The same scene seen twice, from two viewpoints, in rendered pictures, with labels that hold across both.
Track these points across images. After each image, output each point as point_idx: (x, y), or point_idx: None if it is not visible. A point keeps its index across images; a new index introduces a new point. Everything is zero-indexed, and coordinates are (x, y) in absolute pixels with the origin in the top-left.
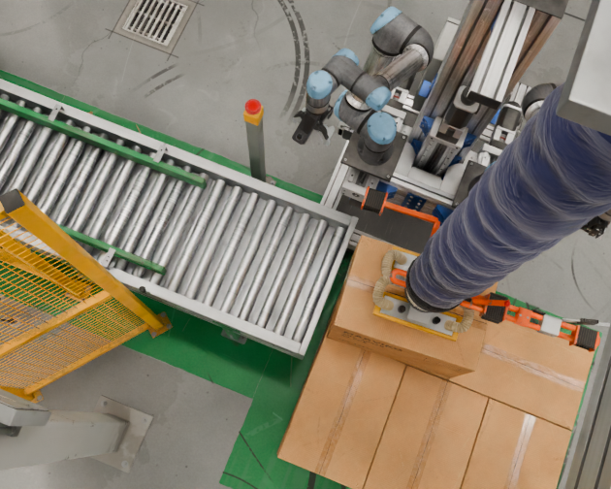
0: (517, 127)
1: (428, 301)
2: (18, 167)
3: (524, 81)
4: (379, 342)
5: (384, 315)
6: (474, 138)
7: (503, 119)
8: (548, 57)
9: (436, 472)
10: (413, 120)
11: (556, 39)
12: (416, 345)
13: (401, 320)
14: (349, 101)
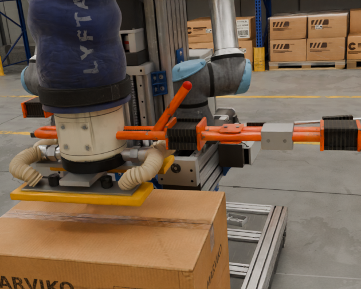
0: (291, 253)
1: (48, 61)
2: None
3: (289, 227)
4: (35, 281)
5: (26, 192)
6: (163, 71)
7: (215, 112)
8: (306, 213)
9: None
10: None
11: (309, 203)
12: (88, 254)
13: (53, 193)
14: (30, 58)
